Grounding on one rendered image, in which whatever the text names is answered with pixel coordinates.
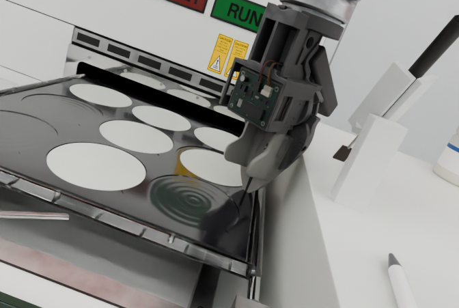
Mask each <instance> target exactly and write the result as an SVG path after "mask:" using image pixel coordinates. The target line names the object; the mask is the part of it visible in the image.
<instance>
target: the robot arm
mask: <svg viewBox="0 0 459 308"><path fill-rule="evenodd" d="M279 1H280V2H281V3H282V5H276V4H274V3H269V2H268V4H267V6H266V9H265V12H264V15H263V18H262V21H261V23H260V27H259V29H258V32H257V35H256V37H255V40H254V43H253V46H252V48H251V52H250V54H249V57H248V60H246V59H241V58H238V57H235V58H234V61H233V64H232V67H231V70H230V72H229V75H228V78H227V81H226V84H225V87H224V90H223V93H222V95H221V99H220V101H219V104H226V105H227V109H228V110H230V111H231V112H233V113H235V114H236V115H238V116H240V117H241V118H243V119H245V128H244V130H243V132H242V134H241V136H240V137H239V138H237V139H236V140H234V141H233V142H231V143H229V144H228V145H227V146H226V148H225V151H224V158H225V160H226V161H229V162H231V163H236V164H238V165H240V174H241V180H242V187H243V189H244V190H245V191H246V192H248V193H252V192H253V191H256V190H259V189H261V188H262V187H264V186H266V185H267V184H268V183H270V182H271V181H272V180H274V179H275V178H276V177H277V176H278V175H279V174H280V173H281V172H283V171H284V170H285V169H287V168H288V167H289V166H290V165H291V164H292V163H293V162H294V161H296V160H297V159H298V158H299V157H300V156H301V155H302V154H303V153H304V152H305V151H306V150H307V148H308V147H309V145H310V144H311V141H312V139H313V137H314V133H315V130H316V126H317V125H318V122H319V121H320V118H319V117H317V113H319V114H321V115H323V116H325V117H329V116H330V115H331V114H332V112H333V111H334V110H335V108H336V107H337V105H338V103H337V97H336V94H335V88H334V84H333V79H332V76H331V70H330V66H329V61H328V57H327V53H326V49H325V47H324V46H322V45H319V44H320V42H321V39H322V37H326V38H329V39H332V40H337V41H339V39H340V37H341V35H342V32H343V30H344V28H343V27H342V26H340V25H345V24H346V23H348V22H349V20H350V17H351V16H352V13H353V11H354V9H355V6H356V4H357V2H358V1H360V0H279ZM234 72H239V75H238V78H237V80H236V84H235V86H234V89H233V92H232V95H230V94H227V91H228V89H229V86H230V83H231V80H232V77H233V75H234ZM273 133H274V135H273ZM267 143H268V146H267V148H266V149H265V151H264V148H265V146H266V144H267Z"/></svg>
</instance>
